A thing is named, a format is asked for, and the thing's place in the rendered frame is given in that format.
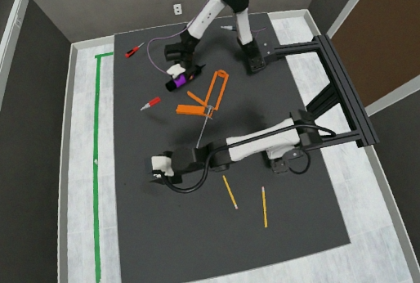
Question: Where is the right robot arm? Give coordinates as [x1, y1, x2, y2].
[164, 0, 265, 70]

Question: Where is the red and black screwdriver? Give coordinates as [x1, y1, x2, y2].
[126, 47, 139, 57]

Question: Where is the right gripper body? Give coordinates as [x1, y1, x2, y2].
[168, 59, 197, 78]

